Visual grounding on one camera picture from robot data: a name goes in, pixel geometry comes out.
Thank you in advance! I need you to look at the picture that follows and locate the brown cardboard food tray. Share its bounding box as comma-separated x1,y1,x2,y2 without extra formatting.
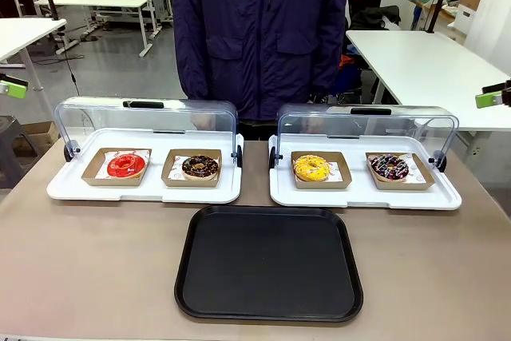
290,151,353,191
365,152,436,192
81,147,153,187
160,148,223,188

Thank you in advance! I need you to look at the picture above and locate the large white table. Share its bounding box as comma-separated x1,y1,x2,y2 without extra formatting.
345,29,511,158

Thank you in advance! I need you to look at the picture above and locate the clear dome lid black handle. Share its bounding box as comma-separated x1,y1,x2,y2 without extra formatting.
276,103,460,171
53,96,240,161

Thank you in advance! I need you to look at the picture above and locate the black plastic serving tray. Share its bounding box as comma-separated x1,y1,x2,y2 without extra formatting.
173,204,364,323

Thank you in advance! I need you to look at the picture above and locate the chocolate sprinkled donut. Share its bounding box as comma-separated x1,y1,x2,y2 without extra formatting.
369,153,410,181

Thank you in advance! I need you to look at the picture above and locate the chocolate donut with nut crumbs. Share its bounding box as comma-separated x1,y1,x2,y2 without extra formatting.
181,156,220,180

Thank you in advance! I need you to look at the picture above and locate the yellow glazed donut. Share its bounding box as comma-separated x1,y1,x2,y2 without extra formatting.
293,154,331,182

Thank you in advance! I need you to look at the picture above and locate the red glazed donut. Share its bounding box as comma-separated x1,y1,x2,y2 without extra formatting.
107,154,147,179

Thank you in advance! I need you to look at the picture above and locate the person in navy jacket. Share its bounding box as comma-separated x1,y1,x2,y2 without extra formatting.
171,0,352,142

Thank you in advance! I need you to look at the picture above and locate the black bag pile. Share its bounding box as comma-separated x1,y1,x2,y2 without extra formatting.
350,5,402,33

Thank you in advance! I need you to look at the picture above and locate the grey plastic stool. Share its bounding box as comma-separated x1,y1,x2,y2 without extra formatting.
0,115,30,189

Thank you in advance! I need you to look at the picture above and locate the black hanging cable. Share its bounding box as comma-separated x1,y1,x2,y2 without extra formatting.
59,25,80,93

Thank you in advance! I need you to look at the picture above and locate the flat cardboard box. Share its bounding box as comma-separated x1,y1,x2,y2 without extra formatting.
14,121,61,155

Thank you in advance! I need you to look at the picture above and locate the white desk with metal leg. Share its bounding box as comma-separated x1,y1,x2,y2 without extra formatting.
0,17,68,103

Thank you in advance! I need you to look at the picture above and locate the low white bench table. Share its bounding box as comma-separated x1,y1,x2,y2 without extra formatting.
34,0,153,57

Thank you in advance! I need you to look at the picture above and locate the white display tray base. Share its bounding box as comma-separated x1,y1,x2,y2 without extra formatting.
46,127,245,203
267,133,463,211

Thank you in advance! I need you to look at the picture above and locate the white storage box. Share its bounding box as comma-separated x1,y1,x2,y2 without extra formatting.
454,3,478,38

